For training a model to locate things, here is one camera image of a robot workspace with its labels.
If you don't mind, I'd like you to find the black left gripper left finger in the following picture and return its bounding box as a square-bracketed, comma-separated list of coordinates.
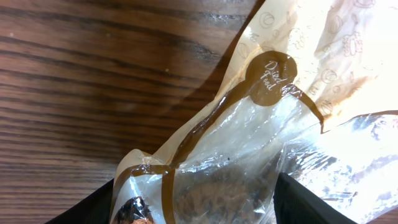
[45, 179, 114, 224]

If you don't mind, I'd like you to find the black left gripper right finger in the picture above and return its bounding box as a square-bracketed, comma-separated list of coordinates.
[273, 172, 356, 224]

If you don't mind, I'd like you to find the white brown snack packet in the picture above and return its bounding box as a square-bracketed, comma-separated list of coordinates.
[109, 0, 397, 223]

